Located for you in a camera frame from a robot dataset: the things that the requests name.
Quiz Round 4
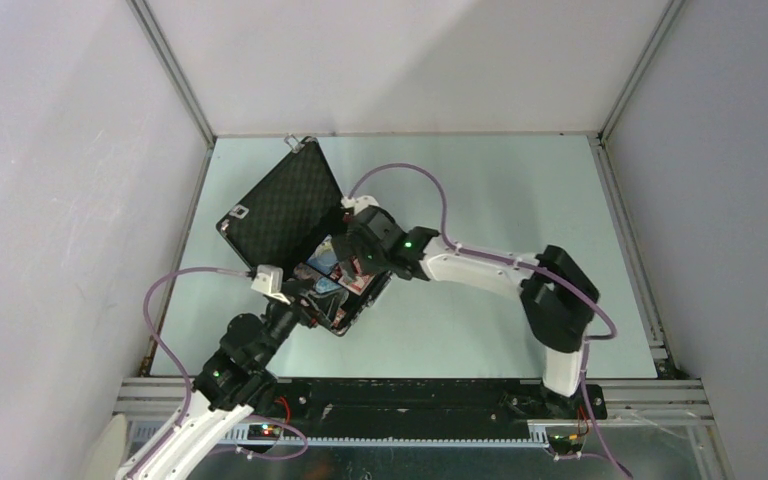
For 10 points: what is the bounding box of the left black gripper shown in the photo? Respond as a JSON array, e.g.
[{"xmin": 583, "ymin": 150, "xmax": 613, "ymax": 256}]
[{"xmin": 254, "ymin": 278, "xmax": 345, "ymax": 368}]

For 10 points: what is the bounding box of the light blue chip stack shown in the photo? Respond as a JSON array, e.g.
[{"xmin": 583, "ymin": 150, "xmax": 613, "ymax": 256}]
[{"xmin": 314, "ymin": 277, "xmax": 341, "ymax": 294}]

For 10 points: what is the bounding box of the black aluminium poker case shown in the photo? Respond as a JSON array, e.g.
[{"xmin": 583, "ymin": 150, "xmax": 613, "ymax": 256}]
[{"xmin": 216, "ymin": 136, "xmax": 391, "ymax": 337}]

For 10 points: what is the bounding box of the red playing card deck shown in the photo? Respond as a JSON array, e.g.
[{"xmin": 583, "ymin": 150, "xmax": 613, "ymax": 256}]
[{"xmin": 345, "ymin": 274, "xmax": 375, "ymax": 295}]

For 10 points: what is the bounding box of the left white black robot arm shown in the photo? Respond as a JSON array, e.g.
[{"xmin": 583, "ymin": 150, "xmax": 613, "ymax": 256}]
[{"xmin": 115, "ymin": 281, "xmax": 316, "ymax": 479}]

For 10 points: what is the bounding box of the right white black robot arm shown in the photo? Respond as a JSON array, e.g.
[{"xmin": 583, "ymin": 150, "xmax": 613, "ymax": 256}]
[{"xmin": 332, "ymin": 206, "xmax": 600, "ymax": 418}]

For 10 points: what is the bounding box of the blue playing card deck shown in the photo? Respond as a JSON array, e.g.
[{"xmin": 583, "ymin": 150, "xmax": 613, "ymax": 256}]
[{"xmin": 306, "ymin": 236, "xmax": 339, "ymax": 275}]

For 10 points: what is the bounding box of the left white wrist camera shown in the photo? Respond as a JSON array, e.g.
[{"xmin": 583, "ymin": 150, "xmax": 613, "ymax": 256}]
[{"xmin": 251, "ymin": 264, "xmax": 292, "ymax": 305}]

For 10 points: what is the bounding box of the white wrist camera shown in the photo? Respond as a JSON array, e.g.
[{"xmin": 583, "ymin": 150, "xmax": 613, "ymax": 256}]
[
  {"xmin": 341, "ymin": 195, "xmax": 379, "ymax": 216},
  {"xmin": 251, "ymin": 264, "xmax": 292, "ymax": 305}
]

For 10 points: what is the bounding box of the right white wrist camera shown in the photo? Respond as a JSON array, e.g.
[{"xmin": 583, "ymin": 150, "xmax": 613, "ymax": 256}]
[{"xmin": 341, "ymin": 195, "xmax": 379, "ymax": 216}]

